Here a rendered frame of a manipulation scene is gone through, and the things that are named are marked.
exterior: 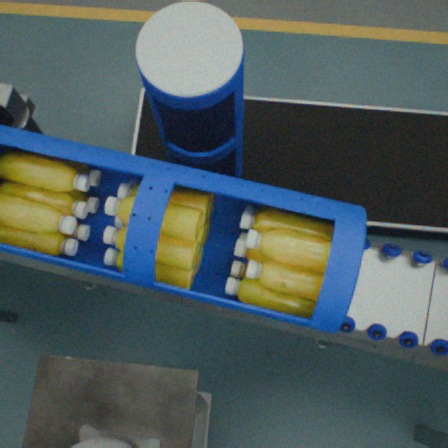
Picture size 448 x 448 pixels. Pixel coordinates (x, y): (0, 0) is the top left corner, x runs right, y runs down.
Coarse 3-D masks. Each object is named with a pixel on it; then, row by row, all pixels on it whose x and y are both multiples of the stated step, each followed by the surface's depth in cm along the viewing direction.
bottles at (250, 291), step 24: (0, 192) 130; (24, 192) 130; (48, 192) 130; (72, 192) 137; (72, 216) 133; (312, 216) 129; (0, 240) 129; (24, 240) 128; (48, 240) 128; (72, 240) 130; (240, 240) 128; (120, 264) 127; (240, 264) 133; (240, 288) 125; (264, 288) 124; (288, 312) 124; (312, 312) 123
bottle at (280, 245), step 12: (276, 228) 119; (264, 240) 117; (276, 240) 116; (288, 240) 116; (300, 240) 116; (312, 240) 117; (324, 240) 117; (264, 252) 118; (276, 252) 116; (288, 252) 116; (300, 252) 116; (312, 252) 115; (324, 252) 115; (300, 264) 117; (312, 264) 116; (324, 264) 116
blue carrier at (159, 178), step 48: (0, 144) 135; (48, 144) 122; (96, 192) 143; (144, 192) 115; (240, 192) 117; (288, 192) 121; (96, 240) 140; (144, 240) 114; (336, 240) 112; (192, 288) 132; (336, 288) 111
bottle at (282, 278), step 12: (264, 264) 121; (276, 264) 120; (288, 264) 120; (264, 276) 120; (276, 276) 119; (288, 276) 119; (300, 276) 119; (312, 276) 119; (276, 288) 120; (288, 288) 119; (300, 288) 119; (312, 288) 118
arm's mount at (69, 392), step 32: (64, 384) 127; (96, 384) 127; (128, 384) 127; (160, 384) 127; (192, 384) 127; (32, 416) 125; (64, 416) 125; (96, 416) 125; (128, 416) 125; (160, 416) 125; (192, 416) 125
